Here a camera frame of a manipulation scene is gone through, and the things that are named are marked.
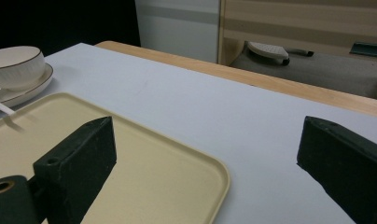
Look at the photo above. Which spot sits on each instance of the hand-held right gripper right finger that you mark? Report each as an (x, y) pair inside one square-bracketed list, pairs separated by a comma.
[(345, 155)]

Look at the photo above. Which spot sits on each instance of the dark green flat object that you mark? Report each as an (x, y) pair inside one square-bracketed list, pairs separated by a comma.
[(368, 49)]

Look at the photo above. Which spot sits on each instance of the beige plastic tray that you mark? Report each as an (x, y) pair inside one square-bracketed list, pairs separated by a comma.
[(152, 174)]

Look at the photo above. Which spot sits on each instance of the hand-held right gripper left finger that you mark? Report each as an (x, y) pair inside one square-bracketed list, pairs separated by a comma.
[(80, 161)]

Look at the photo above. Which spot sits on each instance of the wooden cabinet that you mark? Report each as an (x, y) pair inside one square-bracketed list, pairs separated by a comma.
[(301, 21)]

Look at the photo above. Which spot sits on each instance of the white ceramic plate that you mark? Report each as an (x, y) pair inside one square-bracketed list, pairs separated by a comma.
[(28, 90)]

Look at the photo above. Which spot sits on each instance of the white table mat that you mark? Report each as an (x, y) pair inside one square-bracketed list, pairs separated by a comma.
[(189, 109)]

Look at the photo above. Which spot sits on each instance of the white ceramic bowl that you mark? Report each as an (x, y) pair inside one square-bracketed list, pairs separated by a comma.
[(15, 65)]

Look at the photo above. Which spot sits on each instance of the white clothes iron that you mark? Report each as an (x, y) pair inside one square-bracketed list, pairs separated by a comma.
[(269, 51)]

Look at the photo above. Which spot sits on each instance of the white spoon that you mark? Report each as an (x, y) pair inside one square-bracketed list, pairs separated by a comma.
[(1, 107)]

